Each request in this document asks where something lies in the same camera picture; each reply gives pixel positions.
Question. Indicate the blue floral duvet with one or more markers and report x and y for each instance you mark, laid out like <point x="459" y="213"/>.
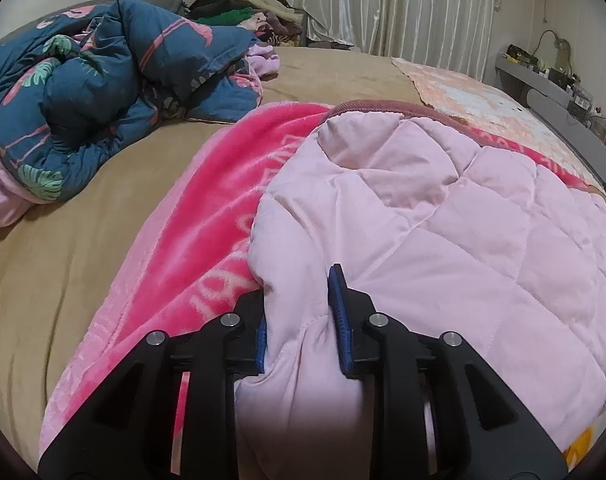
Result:
<point x="83" y="85"/>

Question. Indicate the pink printed fleece blanket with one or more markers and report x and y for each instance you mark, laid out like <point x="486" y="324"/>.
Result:
<point x="198" y="220"/>

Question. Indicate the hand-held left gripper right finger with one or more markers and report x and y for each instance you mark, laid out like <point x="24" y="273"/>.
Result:
<point x="340" y="325"/>

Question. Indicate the grey curved shelf unit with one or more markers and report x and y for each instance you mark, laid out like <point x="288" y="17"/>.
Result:
<point x="558" y="105"/>

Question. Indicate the white satin curtain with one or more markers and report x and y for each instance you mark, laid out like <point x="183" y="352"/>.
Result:
<point x="383" y="5"/>

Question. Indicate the pink quilted jacket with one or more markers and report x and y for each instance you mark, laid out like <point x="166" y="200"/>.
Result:
<point x="433" y="220"/>

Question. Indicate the pile of folded clothes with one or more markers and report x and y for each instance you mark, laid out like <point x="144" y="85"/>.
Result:
<point x="233" y="15"/>

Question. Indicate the peach patterned blanket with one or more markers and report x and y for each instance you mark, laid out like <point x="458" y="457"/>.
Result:
<point x="473" y="90"/>

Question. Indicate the bed with tan sheet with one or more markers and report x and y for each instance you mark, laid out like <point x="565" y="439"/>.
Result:
<point x="58" y="270"/>

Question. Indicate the clutter of small electronics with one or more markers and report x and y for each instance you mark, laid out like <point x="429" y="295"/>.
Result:
<point x="579" y="106"/>

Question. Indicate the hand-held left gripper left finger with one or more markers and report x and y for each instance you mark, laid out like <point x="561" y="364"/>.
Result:
<point x="261" y="345"/>

